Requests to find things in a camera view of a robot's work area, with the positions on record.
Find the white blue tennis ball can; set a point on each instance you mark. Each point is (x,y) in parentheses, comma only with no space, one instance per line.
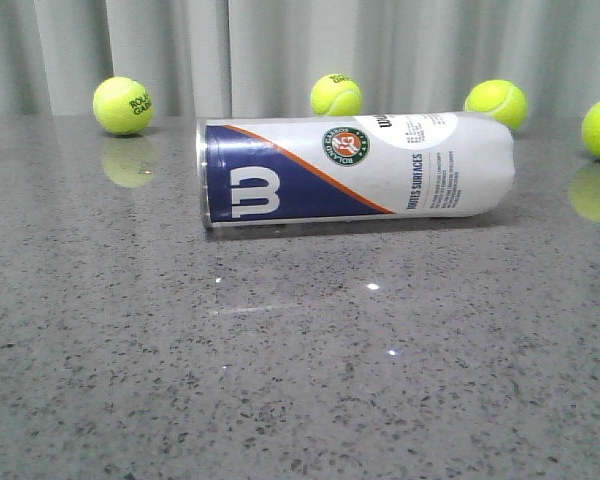
(365,167)

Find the middle yellow tennis ball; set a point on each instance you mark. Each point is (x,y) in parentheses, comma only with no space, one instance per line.
(336,95)

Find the leftmost yellow tennis ball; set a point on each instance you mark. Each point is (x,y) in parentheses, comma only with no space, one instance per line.
(122,106)

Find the grey white curtain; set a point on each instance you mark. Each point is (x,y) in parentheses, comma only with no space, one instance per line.
(261,58)

